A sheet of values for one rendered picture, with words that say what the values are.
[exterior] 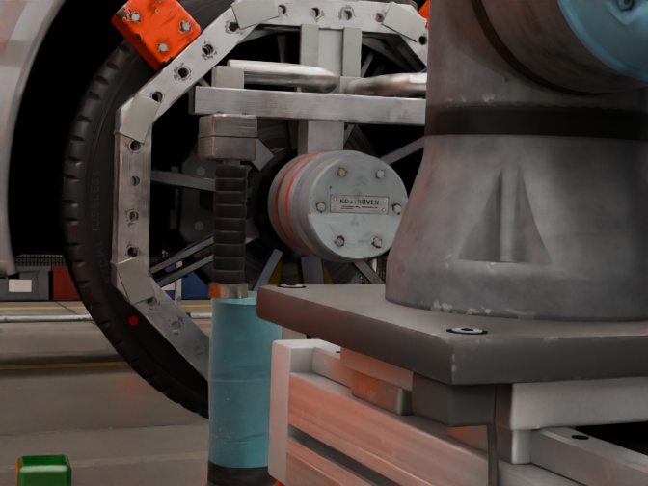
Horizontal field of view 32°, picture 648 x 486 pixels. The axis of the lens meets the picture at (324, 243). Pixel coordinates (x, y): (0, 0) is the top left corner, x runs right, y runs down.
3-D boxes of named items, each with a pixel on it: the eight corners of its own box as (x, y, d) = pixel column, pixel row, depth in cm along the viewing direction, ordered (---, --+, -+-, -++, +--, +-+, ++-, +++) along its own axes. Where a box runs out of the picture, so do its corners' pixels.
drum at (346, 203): (358, 255, 158) (362, 153, 157) (413, 267, 137) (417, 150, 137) (259, 254, 154) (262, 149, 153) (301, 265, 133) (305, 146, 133)
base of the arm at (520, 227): (746, 318, 55) (757, 115, 55) (482, 324, 49) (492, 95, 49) (562, 287, 69) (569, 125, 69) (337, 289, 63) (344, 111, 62)
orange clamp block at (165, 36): (194, 38, 150) (148, -15, 148) (205, 30, 143) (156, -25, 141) (156, 72, 149) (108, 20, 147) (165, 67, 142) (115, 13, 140)
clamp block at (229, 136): (239, 161, 132) (240, 116, 132) (256, 160, 124) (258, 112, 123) (197, 159, 131) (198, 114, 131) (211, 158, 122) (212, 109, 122)
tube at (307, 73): (319, 106, 149) (321, 25, 148) (365, 97, 130) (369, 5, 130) (186, 99, 144) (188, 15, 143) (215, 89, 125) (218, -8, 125)
